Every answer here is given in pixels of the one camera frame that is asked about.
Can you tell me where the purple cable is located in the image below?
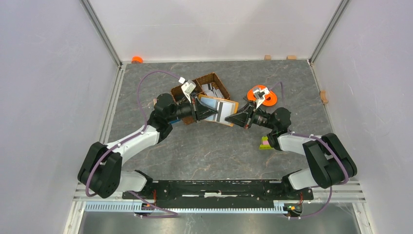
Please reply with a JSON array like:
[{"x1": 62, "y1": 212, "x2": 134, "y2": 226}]
[
  {"x1": 85, "y1": 71, "x2": 183, "y2": 218},
  {"x1": 269, "y1": 81, "x2": 350, "y2": 219}
]

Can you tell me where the wooden clip on wall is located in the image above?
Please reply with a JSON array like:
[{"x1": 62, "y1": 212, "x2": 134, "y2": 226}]
[{"x1": 319, "y1": 90, "x2": 329, "y2": 105}]

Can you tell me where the pink and green brick stack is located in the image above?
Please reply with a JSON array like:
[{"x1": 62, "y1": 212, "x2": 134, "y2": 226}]
[{"x1": 259, "y1": 136, "x2": 273, "y2": 150}]

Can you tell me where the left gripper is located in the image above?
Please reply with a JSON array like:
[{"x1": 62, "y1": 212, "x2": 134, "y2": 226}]
[{"x1": 168, "y1": 93, "x2": 218, "y2": 123}]

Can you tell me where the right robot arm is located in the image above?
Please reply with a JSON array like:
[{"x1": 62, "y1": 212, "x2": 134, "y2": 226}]
[{"x1": 225, "y1": 102, "x2": 357, "y2": 199}]

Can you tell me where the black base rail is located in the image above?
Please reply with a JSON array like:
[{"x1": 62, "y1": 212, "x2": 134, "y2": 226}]
[{"x1": 138, "y1": 179, "x2": 314, "y2": 209}]

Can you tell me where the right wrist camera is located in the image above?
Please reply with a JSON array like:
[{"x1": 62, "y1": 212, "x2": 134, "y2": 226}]
[{"x1": 252, "y1": 87, "x2": 270, "y2": 109}]

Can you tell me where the yellow leather card holder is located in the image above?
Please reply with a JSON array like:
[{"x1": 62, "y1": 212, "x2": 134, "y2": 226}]
[{"x1": 198, "y1": 94, "x2": 239, "y2": 127}]

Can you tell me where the brown woven basket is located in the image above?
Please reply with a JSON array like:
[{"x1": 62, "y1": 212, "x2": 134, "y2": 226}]
[{"x1": 170, "y1": 72, "x2": 230, "y2": 125}]

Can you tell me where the orange plastic ring toy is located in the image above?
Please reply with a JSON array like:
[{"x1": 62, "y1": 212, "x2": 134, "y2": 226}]
[{"x1": 246, "y1": 85, "x2": 278, "y2": 107}]

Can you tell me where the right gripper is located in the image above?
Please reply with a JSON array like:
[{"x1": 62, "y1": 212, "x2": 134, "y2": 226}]
[{"x1": 224, "y1": 100, "x2": 276, "y2": 131}]

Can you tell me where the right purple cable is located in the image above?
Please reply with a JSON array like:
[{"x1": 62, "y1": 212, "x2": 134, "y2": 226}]
[{"x1": 269, "y1": 81, "x2": 350, "y2": 219}]

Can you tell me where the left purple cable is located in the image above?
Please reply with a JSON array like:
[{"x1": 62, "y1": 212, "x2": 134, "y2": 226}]
[{"x1": 85, "y1": 71, "x2": 183, "y2": 218}]

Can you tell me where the orange tape roll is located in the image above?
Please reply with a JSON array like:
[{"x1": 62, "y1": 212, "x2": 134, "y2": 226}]
[{"x1": 131, "y1": 56, "x2": 143, "y2": 64}]

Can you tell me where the silver cards pile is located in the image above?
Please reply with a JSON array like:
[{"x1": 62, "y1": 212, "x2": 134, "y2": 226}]
[{"x1": 201, "y1": 82, "x2": 224, "y2": 98}]

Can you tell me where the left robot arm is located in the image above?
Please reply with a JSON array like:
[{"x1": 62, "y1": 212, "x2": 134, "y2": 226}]
[{"x1": 77, "y1": 93, "x2": 218, "y2": 199}]

